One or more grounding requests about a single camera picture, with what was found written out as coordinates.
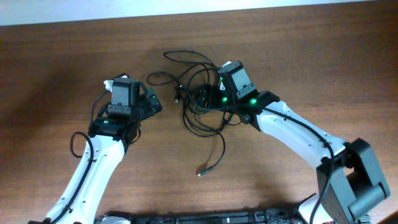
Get black usb cables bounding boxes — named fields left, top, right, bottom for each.
left=146, top=50, right=243, bottom=177

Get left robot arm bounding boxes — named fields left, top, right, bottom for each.
left=43, top=74, right=162, bottom=223

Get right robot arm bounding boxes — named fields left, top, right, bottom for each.
left=192, top=61, right=391, bottom=223

